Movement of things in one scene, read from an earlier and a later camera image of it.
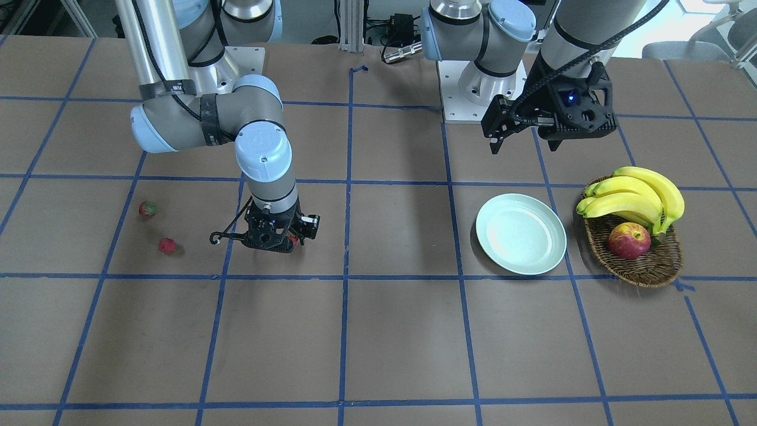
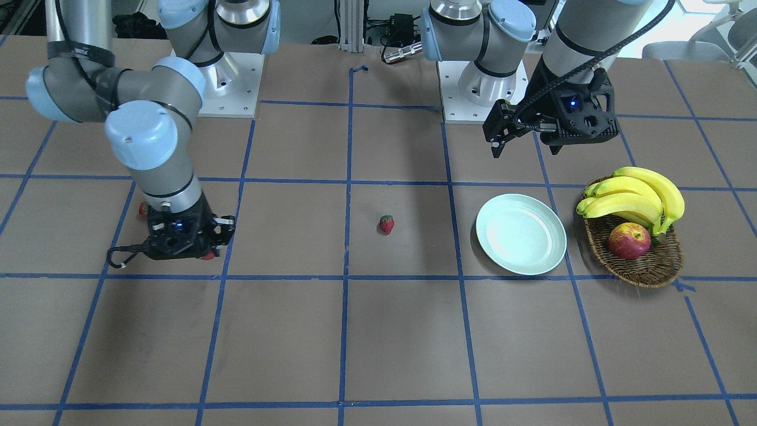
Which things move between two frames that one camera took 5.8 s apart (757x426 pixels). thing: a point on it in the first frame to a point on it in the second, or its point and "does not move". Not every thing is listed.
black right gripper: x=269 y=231 to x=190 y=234
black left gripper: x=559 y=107 does not move
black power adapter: x=402 y=31 does not move
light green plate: x=521 y=234 does not move
